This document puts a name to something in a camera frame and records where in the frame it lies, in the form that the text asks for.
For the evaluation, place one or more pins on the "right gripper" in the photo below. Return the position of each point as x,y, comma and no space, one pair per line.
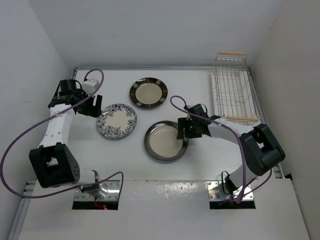
183,123

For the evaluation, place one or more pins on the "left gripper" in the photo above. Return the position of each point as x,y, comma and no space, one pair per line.
94,111

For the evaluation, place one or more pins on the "blue floral plate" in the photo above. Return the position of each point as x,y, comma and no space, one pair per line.
116,121

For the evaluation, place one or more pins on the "grey rimmed cream plate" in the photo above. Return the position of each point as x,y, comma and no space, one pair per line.
160,142

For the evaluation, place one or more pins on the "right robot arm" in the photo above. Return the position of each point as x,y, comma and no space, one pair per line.
260,151

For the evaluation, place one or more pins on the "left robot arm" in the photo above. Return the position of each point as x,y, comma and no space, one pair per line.
53,162

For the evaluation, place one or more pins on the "black rimmed patterned plate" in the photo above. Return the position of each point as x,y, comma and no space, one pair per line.
148,93

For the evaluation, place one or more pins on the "white drip tray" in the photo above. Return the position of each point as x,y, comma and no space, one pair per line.
226,99

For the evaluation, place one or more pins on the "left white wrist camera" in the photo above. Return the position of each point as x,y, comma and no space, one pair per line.
90,85

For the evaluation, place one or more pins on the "white wire dish rack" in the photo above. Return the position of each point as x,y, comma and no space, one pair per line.
236,64

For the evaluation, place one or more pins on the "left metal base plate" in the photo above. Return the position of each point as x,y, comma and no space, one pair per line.
107,191

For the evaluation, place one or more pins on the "metal base plate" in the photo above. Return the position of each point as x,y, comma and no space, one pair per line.
216,194
107,191

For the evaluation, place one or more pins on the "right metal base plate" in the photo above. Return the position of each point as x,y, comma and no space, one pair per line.
216,194

